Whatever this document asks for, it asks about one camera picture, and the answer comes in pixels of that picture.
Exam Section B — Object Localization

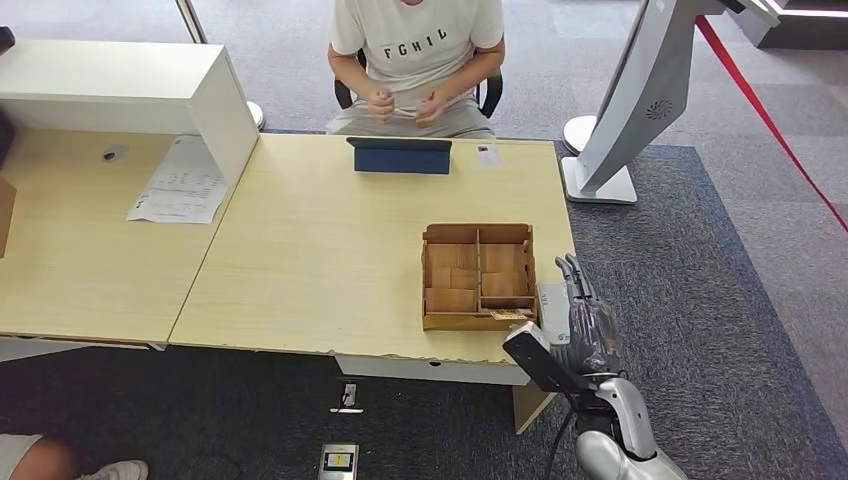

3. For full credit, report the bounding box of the person's left hand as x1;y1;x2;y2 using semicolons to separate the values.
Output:
415;87;450;129

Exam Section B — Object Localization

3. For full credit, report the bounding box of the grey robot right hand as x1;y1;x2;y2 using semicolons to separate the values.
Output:
555;253;623;377

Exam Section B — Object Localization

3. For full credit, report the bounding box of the person's right hand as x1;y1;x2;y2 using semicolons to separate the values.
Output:
366;86;397;126

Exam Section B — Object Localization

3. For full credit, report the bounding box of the wooden compartment box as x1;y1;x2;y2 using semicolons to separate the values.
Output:
420;223;537;333

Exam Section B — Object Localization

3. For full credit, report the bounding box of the white card reader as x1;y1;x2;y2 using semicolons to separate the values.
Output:
536;282;573;346

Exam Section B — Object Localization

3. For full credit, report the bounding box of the person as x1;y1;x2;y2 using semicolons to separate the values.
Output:
326;0;507;139

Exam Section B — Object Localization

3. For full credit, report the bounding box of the person's leg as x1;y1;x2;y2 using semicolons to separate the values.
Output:
0;433;151;480

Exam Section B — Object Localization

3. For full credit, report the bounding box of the blue tablet case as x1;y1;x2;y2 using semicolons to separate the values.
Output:
345;136;454;176

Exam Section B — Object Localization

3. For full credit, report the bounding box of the black office chair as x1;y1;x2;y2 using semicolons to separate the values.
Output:
333;49;504;121

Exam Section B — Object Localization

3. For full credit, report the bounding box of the wooden desk leg panel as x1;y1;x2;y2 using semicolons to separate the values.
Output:
511;380;559;437

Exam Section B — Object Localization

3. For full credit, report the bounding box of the metal stanchion with round base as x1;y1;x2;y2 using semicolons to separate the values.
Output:
174;0;267;132
563;115;600;156

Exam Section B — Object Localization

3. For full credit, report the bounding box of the printed paper sheet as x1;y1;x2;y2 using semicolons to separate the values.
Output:
125;135;229;226

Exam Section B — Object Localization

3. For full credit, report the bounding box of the white kiosk display stand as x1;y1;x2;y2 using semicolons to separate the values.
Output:
561;0;783;206

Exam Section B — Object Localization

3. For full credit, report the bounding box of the floor power socket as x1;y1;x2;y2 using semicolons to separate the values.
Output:
329;380;366;416

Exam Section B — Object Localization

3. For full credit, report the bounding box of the white desk hutch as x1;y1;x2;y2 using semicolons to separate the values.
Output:
0;38;261;191

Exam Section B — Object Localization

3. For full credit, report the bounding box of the silver floor device yellow label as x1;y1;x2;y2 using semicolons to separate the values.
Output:
317;443;361;480

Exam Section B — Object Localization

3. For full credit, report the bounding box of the red barrier belt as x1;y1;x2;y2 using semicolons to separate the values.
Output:
694;14;848;234

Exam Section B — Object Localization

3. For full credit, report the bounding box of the white display plinth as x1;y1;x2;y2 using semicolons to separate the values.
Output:
728;0;848;51

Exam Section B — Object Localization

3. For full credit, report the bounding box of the dark round object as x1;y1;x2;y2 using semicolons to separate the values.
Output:
0;109;19;175

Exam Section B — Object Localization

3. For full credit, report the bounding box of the brown cardboard box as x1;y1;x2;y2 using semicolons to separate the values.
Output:
0;177;19;261

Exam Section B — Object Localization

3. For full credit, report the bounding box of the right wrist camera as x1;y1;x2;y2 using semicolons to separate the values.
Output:
502;322;591;397

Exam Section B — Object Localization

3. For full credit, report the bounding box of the black cable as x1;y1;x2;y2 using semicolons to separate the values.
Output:
544;396;576;480

